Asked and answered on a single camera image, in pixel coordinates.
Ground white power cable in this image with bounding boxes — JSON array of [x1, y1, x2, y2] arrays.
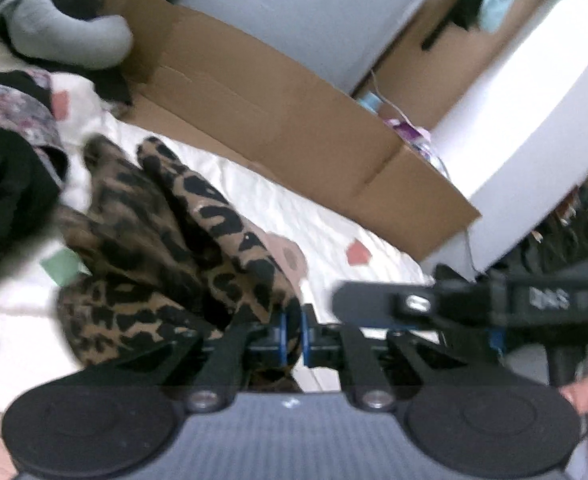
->
[[369, 67, 411, 122]]

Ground white printed blanket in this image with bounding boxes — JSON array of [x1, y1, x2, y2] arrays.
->
[[0, 67, 437, 418]]

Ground leopard print skirt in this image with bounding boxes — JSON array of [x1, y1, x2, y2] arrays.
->
[[54, 135, 305, 393]]

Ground black hanging cloth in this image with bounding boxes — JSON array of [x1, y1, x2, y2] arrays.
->
[[420, 0, 489, 52]]

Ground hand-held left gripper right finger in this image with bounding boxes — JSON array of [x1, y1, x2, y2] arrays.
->
[[300, 305, 470, 412]]

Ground grey neck pillow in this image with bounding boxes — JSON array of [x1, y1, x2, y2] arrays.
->
[[0, 0, 135, 71]]

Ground dark clothes pile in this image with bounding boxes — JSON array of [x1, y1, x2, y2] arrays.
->
[[488, 185, 588, 281]]

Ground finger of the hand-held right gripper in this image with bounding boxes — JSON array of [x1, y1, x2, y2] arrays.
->
[[330, 280, 475, 332]]

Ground flattened cardboard box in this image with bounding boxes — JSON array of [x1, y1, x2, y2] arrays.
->
[[89, 0, 483, 263]]

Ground purple and white packet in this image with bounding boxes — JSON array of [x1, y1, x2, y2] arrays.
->
[[381, 115, 433, 152]]

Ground black floral garment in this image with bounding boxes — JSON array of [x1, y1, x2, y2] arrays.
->
[[0, 70, 71, 291]]

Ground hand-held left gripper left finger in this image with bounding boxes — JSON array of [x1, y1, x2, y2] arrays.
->
[[119, 310, 291, 413]]

